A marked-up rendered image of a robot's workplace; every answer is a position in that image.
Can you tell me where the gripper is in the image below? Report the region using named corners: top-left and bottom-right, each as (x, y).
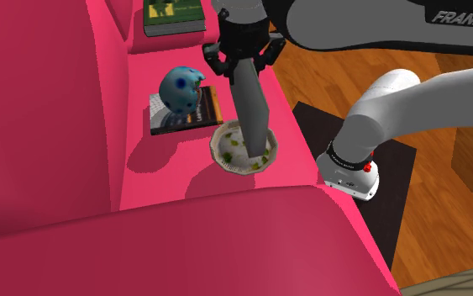
top-left (202, 9), bottom-right (287, 78)

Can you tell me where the grey slab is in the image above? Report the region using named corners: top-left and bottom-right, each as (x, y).
top-left (229, 56), bottom-right (271, 158)

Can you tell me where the dark book with orange spine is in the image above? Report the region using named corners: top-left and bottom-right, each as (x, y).
top-left (149, 85), bottom-right (224, 136)

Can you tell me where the blue spotted egg figure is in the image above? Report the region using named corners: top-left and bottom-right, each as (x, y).
top-left (158, 66), bottom-right (207, 116)

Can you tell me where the green book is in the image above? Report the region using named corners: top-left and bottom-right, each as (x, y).
top-left (143, 0), bottom-right (208, 38)

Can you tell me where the white bowl with green spots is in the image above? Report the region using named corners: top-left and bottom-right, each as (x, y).
top-left (209, 119), bottom-right (280, 177)

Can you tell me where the pink sofa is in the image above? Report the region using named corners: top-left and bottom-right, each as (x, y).
top-left (0, 0), bottom-right (403, 296)

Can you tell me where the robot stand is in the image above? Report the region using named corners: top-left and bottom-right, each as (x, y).
top-left (292, 101), bottom-right (418, 272)

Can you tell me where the beige striped rug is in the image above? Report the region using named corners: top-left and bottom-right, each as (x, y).
top-left (399, 268), bottom-right (473, 296)

